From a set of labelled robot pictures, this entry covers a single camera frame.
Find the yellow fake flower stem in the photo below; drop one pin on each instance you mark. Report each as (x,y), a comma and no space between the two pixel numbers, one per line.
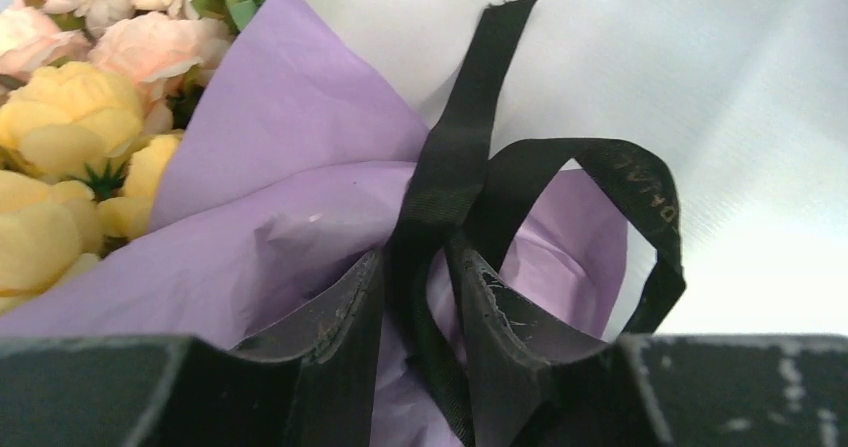
(78,175)

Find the pink fake flower stem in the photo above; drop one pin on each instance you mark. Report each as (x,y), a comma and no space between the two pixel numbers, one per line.
(132,53)

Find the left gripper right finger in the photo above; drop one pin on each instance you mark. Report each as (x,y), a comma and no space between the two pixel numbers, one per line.
(536,381)

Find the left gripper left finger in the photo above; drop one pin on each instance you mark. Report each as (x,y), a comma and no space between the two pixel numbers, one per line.
(307,380)

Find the pink wrapping paper sheet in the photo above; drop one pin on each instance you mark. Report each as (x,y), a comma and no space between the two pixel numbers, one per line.
(292,169)

